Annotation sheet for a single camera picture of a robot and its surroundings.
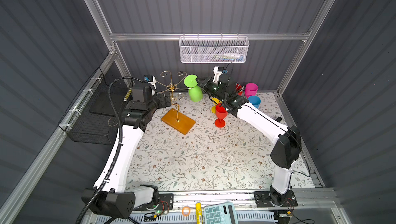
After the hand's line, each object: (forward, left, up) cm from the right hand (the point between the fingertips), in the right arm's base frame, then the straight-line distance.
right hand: (195, 80), depth 74 cm
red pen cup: (+19, -28, -24) cm, 42 cm away
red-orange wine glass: (-1, -14, -26) cm, 30 cm away
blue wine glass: (+11, -38, -28) cm, 48 cm away
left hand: (-7, +16, -2) cm, 18 cm away
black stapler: (-1, -52, -33) cm, 61 cm away
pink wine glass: (+17, -35, -23) cm, 46 cm away
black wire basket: (-16, +50, -9) cm, 53 cm away
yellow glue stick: (-50, -1, -36) cm, 62 cm away
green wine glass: (+1, +1, -10) cm, 10 cm away
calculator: (-51, -12, -36) cm, 63 cm away
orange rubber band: (-50, +3, -36) cm, 61 cm away
